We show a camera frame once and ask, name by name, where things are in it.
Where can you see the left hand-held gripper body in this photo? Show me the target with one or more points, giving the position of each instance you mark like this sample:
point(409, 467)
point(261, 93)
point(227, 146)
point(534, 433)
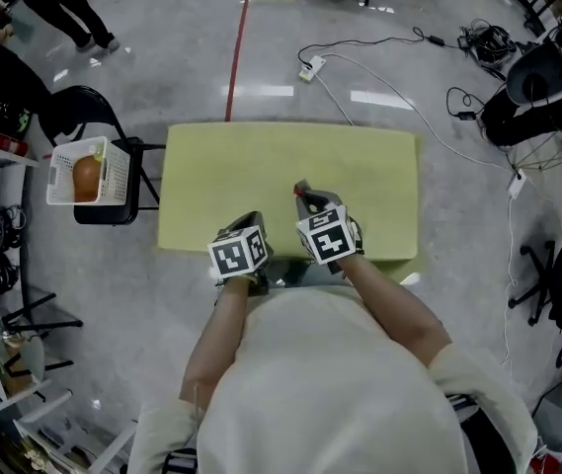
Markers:
point(236, 257)

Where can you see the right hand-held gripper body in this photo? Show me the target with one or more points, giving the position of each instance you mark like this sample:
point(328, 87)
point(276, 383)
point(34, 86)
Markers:
point(330, 240)

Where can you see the brown wooden bowl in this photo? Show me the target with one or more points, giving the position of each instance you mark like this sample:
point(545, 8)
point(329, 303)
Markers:
point(87, 181)

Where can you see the green drink bottle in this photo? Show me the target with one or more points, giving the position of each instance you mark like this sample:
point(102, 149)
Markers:
point(98, 151)

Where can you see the person's right forearm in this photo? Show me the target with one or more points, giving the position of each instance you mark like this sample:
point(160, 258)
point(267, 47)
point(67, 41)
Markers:
point(399, 314)

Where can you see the person's left forearm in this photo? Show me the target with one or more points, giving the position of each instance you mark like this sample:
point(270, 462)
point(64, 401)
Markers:
point(221, 343)

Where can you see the table with yellow-green cloth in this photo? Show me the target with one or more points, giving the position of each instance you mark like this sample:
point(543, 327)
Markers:
point(261, 176)

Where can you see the person's blue jeans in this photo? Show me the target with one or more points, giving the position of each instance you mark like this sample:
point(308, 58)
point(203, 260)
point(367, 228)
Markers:
point(290, 274)

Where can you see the white perforated plastic basket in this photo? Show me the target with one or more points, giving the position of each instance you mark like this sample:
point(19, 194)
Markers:
point(115, 176)

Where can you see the white power strip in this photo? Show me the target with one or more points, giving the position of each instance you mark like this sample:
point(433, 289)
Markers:
point(517, 183)
point(312, 68)

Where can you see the person's white shirt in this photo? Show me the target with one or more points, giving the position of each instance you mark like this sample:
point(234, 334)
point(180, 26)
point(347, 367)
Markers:
point(330, 388)

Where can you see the black folding chair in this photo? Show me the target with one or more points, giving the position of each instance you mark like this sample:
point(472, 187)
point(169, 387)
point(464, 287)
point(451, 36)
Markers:
point(78, 111)

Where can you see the black office chair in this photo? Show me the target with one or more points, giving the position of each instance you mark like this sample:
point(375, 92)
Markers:
point(542, 274)

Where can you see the red fire extinguisher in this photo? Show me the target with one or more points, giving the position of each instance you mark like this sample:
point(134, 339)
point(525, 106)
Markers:
point(8, 143)

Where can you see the grey moulded chair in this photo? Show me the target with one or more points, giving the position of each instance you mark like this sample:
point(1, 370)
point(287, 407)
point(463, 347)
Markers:
point(539, 74)

